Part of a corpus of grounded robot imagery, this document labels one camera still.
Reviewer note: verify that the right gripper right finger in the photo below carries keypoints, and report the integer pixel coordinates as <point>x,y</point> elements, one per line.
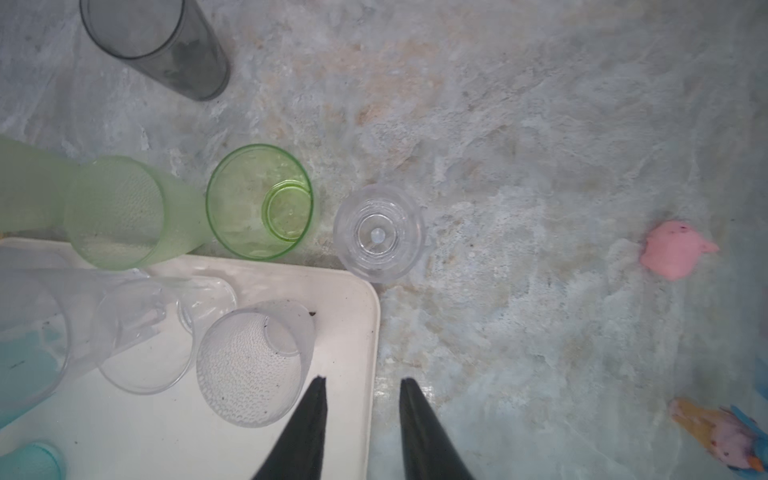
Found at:
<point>427,451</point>

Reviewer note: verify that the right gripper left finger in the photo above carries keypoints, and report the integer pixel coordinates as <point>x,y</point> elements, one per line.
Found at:
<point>299,451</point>

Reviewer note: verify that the clear textured cup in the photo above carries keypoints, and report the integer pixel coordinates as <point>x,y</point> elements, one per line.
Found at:
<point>252,363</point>

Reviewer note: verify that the bright green cup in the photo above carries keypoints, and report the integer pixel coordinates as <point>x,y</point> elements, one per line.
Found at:
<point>259,202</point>

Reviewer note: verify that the clear smooth cup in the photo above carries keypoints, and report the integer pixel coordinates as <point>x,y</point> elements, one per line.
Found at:
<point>60,305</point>

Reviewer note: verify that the light green textured cup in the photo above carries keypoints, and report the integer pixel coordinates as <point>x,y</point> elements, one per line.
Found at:
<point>34,186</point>
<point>122,214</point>

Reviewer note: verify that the smoky grey cup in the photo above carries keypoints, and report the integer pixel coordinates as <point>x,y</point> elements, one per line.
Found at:
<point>170,42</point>

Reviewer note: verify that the beige plastic tray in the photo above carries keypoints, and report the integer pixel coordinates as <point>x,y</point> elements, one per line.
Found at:
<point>103,432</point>

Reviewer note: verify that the small colourful doll toy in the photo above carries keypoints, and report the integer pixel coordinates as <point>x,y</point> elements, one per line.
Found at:
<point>729,435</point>

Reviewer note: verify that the pink pig toy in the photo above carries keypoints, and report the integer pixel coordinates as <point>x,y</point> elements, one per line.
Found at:
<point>673,248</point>

